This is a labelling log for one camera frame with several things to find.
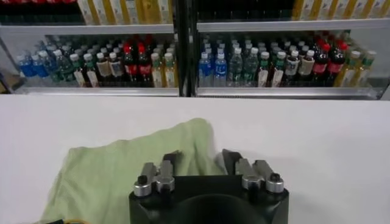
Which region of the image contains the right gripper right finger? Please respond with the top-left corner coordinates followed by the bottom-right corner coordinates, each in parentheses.
top-left (221, 149), bottom-right (285, 194)

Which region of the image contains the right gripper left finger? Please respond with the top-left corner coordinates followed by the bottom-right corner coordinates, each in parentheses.
top-left (133, 150), bottom-right (183, 198)

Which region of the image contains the green t-shirt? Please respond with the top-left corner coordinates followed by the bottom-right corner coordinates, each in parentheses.
top-left (39, 117), bottom-right (228, 224)

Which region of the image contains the yellow drink bottle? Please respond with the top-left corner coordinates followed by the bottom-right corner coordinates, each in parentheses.
top-left (163, 52), bottom-right (179, 89)
top-left (106, 0), bottom-right (124, 25)
top-left (356, 0), bottom-right (376, 19)
top-left (339, 0), bottom-right (359, 20)
top-left (138, 0), bottom-right (158, 24)
top-left (350, 50), bottom-right (378, 88)
top-left (91, 0), bottom-right (109, 26)
top-left (121, 0), bottom-right (140, 25)
top-left (322, 0), bottom-right (342, 21)
top-left (373, 0), bottom-right (390, 19)
top-left (77, 0), bottom-right (94, 26)
top-left (155, 0), bottom-right (174, 24)
top-left (291, 0), bottom-right (309, 21)
top-left (333, 50), bottom-right (362, 88)
top-left (150, 52), bottom-right (165, 89)
top-left (307, 0), bottom-right (325, 21)

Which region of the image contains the clear green-label water bottle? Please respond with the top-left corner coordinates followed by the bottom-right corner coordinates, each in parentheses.
top-left (53, 49), bottom-right (76, 83)
top-left (228, 47), bottom-right (244, 88)
top-left (243, 47), bottom-right (259, 88)
top-left (38, 50), bottom-right (60, 82)

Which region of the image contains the red-cap cola bottle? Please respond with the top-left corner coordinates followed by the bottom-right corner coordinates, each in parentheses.
top-left (136, 44), bottom-right (153, 88)
top-left (312, 43), bottom-right (332, 88)
top-left (122, 45), bottom-right (138, 88)
top-left (325, 41), bottom-right (349, 88)

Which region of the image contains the blue label water bottle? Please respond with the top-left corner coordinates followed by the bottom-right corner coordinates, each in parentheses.
top-left (15, 54), bottom-right (37, 79)
top-left (198, 51), bottom-right (213, 88)
top-left (213, 52), bottom-right (228, 88)
top-left (30, 53), bottom-right (49, 79)

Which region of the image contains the dark bottle beige label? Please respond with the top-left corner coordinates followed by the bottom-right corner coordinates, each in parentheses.
top-left (96, 52), bottom-right (113, 88)
top-left (285, 50), bottom-right (301, 88)
top-left (299, 49), bottom-right (316, 88)
top-left (108, 52), bottom-right (125, 88)

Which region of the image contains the beverage display shelf unit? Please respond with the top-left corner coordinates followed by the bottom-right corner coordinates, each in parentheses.
top-left (182, 0), bottom-right (390, 101)
top-left (0, 0), bottom-right (186, 98)

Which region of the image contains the brown cardboard box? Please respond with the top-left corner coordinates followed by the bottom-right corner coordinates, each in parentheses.
top-left (0, 72), bottom-right (22, 94)

